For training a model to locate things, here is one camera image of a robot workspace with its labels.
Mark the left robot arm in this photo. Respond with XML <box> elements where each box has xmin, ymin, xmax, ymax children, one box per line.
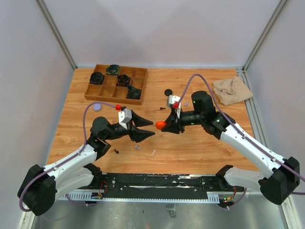
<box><xmin>17</xmin><ymin>108</ymin><xmax>155</xmax><ymax>216</ymax></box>

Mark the beige cloth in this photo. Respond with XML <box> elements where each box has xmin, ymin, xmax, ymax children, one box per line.
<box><xmin>213</xmin><ymin>76</ymin><xmax>253</xmax><ymax>106</ymax></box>

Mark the aluminium frame post left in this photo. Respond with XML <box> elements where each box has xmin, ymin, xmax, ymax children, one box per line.
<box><xmin>35</xmin><ymin>0</ymin><xmax>78</xmax><ymax>70</ymax></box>

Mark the black orange rolled sock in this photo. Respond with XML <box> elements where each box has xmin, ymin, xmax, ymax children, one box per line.
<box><xmin>116</xmin><ymin>74</ymin><xmax>131</xmax><ymax>87</ymax></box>

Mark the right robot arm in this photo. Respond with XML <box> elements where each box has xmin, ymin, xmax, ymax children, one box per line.
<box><xmin>156</xmin><ymin>91</ymin><xmax>300</xmax><ymax>205</ymax></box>

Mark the aluminium frame post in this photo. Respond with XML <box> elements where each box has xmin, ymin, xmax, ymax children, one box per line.
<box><xmin>242</xmin><ymin>0</ymin><xmax>290</xmax><ymax>72</ymax></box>
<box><xmin>35</xmin><ymin>0</ymin><xmax>78</xmax><ymax>70</ymax></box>

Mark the purple earbud charging case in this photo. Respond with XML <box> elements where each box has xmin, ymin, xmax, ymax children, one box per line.
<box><xmin>92</xmin><ymin>103</ymin><xmax>102</xmax><ymax>111</ymax></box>

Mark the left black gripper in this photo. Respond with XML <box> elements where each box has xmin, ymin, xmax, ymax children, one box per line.
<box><xmin>104</xmin><ymin>110</ymin><xmax>155</xmax><ymax>142</ymax></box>

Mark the black rolled sock left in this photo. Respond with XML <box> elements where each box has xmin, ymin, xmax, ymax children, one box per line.
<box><xmin>90</xmin><ymin>72</ymin><xmax>104</xmax><ymax>85</ymax></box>

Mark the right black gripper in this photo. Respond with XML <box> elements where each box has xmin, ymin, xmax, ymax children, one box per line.
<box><xmin>161</xmin><ymin>107</ymin><xmax>204</xmax><ymax>134</ymax></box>

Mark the black round charging case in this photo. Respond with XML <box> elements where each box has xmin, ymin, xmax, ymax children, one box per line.
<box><xmin>164</xmin><ymin>89</ymin><xmax>173</xmax><ymax>96</ymax></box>

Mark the orange earbud charging case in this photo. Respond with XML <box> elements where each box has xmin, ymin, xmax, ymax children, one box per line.
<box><xmin>155</xmin><ymin>121</ymin><xmax>166</xmax><ymax>130</ymax></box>

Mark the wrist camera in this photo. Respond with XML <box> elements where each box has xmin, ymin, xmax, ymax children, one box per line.
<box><xmin>118</xmin><ymin>108</ymin><xmax>132</xmax><ymax>126</ymax></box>
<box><xmin>166</xmin><ymin>95</ymin><xmax>180</xmax><ymax>107</ymax></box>

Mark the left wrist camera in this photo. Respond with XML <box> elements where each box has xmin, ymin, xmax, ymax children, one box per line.
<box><xmin>118</xmin><ymin>108</ymin><xmax>132</xmax><ymax>126</ymax></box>

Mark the wooden compartment tray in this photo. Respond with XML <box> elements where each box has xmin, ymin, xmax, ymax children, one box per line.
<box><xmin>84</xmin><ymin>64</ymin><xmax>148</xmax><ymax>105</ymax></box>

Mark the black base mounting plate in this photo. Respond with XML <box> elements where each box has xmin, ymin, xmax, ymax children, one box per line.
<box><xmin>80</xmin><ymin>173</ymin><xmax>244</xmax><ymax>201</ymax></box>

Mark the dark green rolled sock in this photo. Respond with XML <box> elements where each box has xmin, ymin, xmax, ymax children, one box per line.
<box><xmin>127</xmin><ymin>85</ymin><xmax>142</xmax><ymax>100</ymax></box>

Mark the aluminium frame post right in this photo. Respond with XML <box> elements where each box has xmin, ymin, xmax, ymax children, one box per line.
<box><xmin>242</xmin><ymin>0</ymin><xmax>290</xmax><ymax>72</ymax></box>

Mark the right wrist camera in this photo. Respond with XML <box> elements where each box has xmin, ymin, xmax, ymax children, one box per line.
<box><xmin>166</xmin><ymin>95</ymin><xmax>180</xmax><ymax>107</ymax></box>

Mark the green yellow rolled sock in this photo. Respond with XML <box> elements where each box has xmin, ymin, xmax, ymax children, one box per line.
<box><xmin>106</xmin><ymin>64</ymin><xmax>121</xmax><ymax>75</ymax></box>

